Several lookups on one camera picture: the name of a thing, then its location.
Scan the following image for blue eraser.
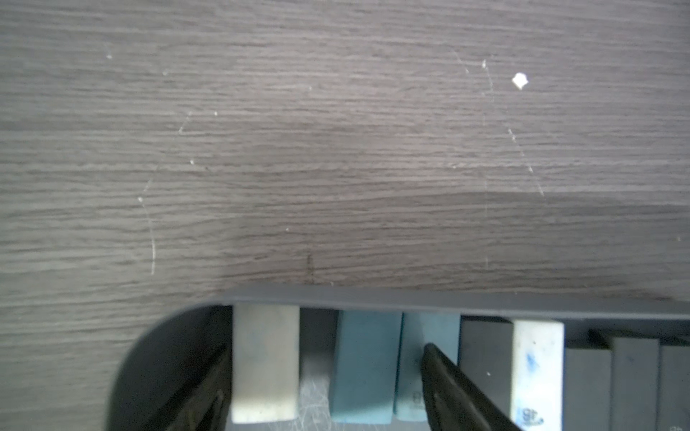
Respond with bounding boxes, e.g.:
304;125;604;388
329;311;403;425

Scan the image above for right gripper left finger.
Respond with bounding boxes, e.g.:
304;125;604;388
142;346;232;430

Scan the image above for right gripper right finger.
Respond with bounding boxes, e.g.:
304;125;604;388
420;343;519;431

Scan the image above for white eraser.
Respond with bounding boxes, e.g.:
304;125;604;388
230;303;300;425
509;320;564;430

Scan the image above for dark grey storage box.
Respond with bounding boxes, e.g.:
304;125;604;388
105;284;689;430

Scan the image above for teal eraser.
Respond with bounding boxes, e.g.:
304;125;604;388
394;312;461;422

